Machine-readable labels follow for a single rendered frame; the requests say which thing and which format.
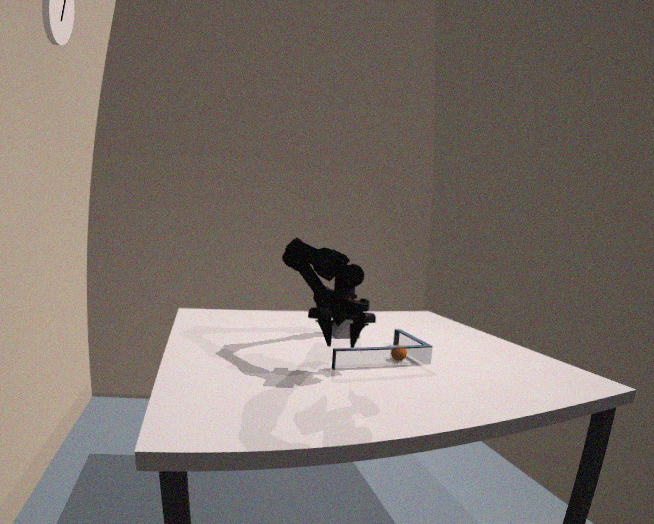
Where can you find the low clear l-shaped wall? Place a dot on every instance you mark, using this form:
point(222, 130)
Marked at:
point(373, 359)

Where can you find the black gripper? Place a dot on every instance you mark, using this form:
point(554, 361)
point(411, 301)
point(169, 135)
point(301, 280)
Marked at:
point(325, 315)

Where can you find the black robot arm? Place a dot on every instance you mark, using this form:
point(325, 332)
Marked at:
point(327, 264)

